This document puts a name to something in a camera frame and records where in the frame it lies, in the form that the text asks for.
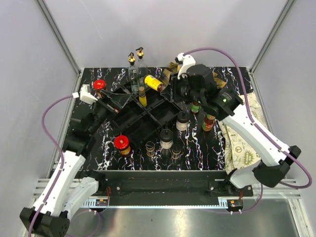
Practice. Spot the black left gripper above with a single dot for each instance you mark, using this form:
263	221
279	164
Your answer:
108	106

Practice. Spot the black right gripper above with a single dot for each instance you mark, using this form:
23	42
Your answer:
175	84

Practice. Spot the black compartment organizer tray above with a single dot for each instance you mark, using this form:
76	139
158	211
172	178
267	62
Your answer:
140	123

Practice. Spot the yellow label bottle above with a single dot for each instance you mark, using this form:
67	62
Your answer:
154	83
142	96

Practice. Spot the clear oil bottle gold spout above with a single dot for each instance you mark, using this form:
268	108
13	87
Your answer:
142	66

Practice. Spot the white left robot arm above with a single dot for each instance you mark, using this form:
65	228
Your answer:
51	214

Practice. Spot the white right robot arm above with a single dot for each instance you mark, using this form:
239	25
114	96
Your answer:
225	105

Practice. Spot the red sauce bottle yellow cap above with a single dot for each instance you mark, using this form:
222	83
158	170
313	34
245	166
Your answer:
195	107

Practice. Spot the red lid jar back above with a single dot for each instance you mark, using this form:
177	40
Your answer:
98	85

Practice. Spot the red lid jar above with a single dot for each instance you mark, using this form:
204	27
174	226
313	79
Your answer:
121	143
98	85

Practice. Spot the yellow plaid cloth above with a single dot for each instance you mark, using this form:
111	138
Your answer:
174	67

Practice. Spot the black top grinder back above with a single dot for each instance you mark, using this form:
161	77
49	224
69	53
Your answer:
182	121

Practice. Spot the black grinder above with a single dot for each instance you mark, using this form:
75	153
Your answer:
182	121
166	138

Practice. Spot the red sauce bottle front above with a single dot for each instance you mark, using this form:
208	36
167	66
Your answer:
208	123

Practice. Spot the red lid jar front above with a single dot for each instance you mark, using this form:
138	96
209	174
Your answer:
121	143

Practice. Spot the black top grinder front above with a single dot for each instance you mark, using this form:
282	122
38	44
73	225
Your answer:
166	138

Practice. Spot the small glass jar right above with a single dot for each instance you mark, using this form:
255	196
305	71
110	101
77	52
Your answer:
176	151

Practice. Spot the small glass jar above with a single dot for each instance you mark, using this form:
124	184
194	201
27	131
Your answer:
150	149
176	151

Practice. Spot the small glass jar left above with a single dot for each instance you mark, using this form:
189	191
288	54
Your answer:
150	149

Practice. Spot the cream printed cloth bag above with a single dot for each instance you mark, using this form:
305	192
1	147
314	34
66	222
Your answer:
238	153

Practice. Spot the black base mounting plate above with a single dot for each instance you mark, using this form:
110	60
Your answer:
166	189

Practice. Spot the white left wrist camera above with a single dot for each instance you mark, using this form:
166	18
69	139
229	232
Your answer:
85	95

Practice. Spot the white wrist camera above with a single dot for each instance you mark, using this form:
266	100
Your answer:
186	61
85	95

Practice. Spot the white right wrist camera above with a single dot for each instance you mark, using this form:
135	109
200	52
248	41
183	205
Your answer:
186	61

